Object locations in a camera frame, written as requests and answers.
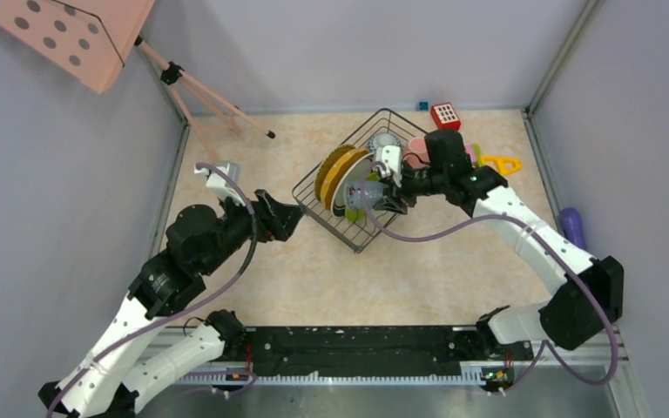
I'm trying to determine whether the lime green plate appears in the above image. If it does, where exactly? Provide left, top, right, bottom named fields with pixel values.
left=345, top=208, right=366, bottom=223

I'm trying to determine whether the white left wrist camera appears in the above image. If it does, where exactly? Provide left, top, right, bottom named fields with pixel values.
left=194, top=161, right=244, bottom=206

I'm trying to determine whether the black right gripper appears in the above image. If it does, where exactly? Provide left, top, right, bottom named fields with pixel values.
left=374, top=164, right=447, bottom=214

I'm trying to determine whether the purple handle tool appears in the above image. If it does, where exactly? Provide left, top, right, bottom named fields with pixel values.
left=559, top=207, right=587, bottom=250

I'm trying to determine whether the white plate teal rim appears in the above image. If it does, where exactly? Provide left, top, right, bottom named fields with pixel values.
left=329, top=152, right=374, bottom=218

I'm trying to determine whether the pink tripod stand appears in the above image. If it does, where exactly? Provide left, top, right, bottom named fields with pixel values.
left=134, top=35, right=276, bottom=163

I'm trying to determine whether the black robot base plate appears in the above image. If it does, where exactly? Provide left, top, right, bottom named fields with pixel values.
left=216, top=326, right=534, bottom=378

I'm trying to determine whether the yellow polka dot plate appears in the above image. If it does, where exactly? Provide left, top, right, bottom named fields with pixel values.
left=319, top=148, right=368, bottom=211

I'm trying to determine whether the red patterned bowl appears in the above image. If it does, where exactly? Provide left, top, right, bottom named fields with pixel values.
left=367, top=131, right=402, bottom=152

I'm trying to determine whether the yellow triangle toy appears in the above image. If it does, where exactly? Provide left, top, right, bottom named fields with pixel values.
left=478, top=154, right=523, bottom=176

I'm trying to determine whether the large pink mug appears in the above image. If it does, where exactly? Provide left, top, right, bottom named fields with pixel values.
left=403, top=137, right=429, bottom=169

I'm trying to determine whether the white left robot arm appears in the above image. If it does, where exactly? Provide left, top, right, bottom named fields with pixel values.
left=38, top=190, right=305, bottom=417

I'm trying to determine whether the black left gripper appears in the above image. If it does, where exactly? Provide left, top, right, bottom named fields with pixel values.
left=200, top=186, right=307, bottom=275

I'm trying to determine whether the grey wire dish rack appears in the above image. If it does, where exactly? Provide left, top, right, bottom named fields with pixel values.
left=292, top=108, right=426, bottom=253

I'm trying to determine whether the pink dotted board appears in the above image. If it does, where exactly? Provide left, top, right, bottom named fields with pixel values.
left=0, top=0, right=155, bottom=94

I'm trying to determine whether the red toy block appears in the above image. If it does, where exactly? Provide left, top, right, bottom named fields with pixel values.
left=429, top=102, right=462, bottom=131

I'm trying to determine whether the grey white mug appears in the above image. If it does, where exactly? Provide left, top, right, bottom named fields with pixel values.
left=342, top=180, right=385, bottom=210

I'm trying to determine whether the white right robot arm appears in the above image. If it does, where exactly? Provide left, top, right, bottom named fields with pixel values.
left=375, top=129, right=625, bottom=359

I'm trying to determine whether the colourful toy block stack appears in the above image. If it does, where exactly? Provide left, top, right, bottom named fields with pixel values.
left=464, top=143, right=481, bottom=167

